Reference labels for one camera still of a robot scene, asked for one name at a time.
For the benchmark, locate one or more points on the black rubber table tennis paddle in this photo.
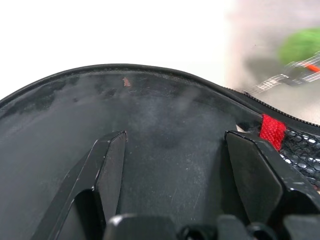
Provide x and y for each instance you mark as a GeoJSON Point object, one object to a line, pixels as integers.
{"type": "Point", "coordinates": [162, 162]}

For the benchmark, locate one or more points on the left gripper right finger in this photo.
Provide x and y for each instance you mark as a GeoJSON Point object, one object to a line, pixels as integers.
{"type": "Point", "coordinates": [260, 180]}

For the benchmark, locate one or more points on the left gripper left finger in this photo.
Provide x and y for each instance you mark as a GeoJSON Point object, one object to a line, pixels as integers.
{"type": "Point", "coordinates": [82, 187]}

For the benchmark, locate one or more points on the black racket cover case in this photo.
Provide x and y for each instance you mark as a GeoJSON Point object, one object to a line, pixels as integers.
{"type": "Point", "coordinates": [275, 110]}

